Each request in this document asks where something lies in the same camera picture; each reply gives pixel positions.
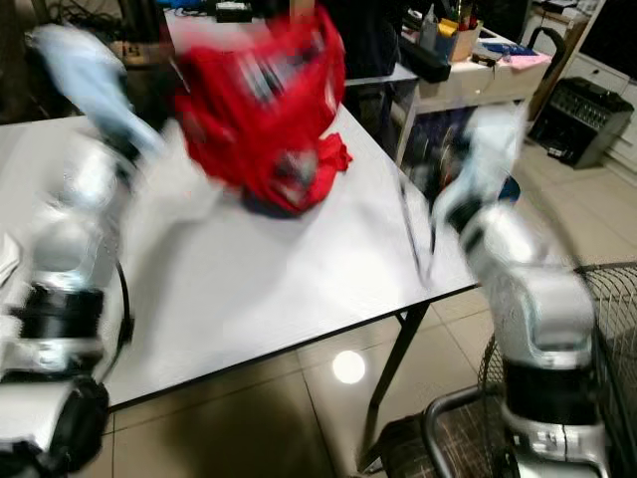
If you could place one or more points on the red cloth garment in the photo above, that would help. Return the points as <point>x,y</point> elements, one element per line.
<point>259,119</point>

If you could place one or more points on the thin dark clothes hanger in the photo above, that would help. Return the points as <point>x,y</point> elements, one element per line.
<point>410,234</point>

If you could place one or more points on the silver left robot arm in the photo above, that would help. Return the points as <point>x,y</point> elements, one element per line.
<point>75,249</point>

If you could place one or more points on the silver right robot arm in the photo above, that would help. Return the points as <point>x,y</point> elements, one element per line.
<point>537,299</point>

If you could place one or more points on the white table with black legs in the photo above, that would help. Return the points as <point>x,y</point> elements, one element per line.
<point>259,289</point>

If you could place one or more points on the black box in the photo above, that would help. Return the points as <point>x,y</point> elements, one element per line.
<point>426,60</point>

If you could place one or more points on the white desk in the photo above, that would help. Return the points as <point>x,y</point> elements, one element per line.
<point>468,90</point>

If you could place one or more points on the brown pen holder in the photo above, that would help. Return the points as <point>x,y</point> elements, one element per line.
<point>463,42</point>

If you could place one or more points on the pink flat item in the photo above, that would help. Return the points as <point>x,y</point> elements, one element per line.
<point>526,59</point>

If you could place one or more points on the black floor device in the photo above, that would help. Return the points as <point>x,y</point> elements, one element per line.
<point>572,124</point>

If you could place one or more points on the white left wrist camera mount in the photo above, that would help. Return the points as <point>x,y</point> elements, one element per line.
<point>90,75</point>

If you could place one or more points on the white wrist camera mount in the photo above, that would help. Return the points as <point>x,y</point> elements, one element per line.
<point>488,149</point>
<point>90,75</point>

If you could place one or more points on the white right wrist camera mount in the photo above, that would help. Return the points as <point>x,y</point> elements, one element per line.
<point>488,149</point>

